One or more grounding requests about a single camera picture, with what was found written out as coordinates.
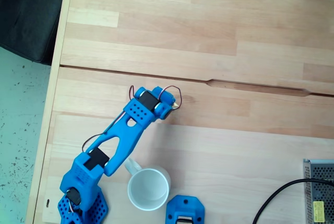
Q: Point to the dark upholstered seat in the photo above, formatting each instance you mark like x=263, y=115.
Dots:
x=26, y=12

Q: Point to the light wooden base board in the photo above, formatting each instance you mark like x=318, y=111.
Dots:
x=235, y=169

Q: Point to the white ceramic mug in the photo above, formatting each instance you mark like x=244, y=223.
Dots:
x=147, y=188

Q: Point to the white yellow sweet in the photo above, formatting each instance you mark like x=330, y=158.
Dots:
x=177, y=105

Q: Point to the perforated metal power supply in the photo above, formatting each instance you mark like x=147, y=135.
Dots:
x=319, y=200

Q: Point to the blue printed post base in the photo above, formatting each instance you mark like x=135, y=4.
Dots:
x=185, y=208

